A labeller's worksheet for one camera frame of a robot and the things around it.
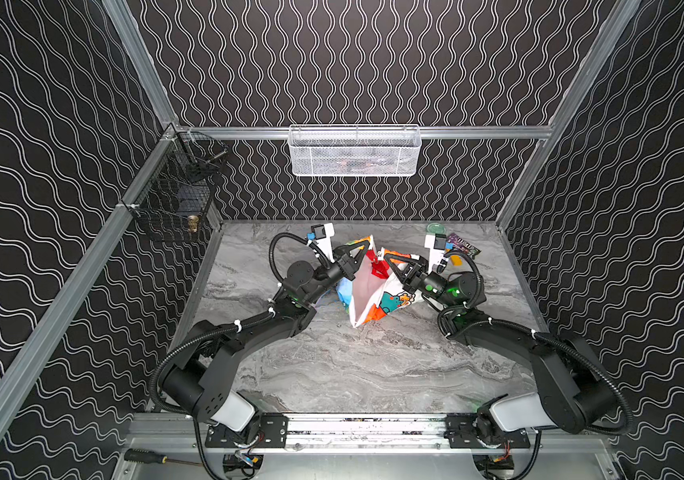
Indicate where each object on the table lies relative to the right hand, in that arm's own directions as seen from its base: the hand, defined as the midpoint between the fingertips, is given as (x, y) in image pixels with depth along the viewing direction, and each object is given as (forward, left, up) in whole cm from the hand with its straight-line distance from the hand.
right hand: (385, 258), depth 72 cm
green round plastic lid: (+38, -24, -29) cm, 53 cm away
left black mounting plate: (-33, +28, -28) cm, 51 cm away
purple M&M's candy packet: (+30, -32, -29) cm, 53 cm away
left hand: (+1, +2, +4) cm, 4 cm away
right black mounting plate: (-31, -19, -29) cm, 47 cm away
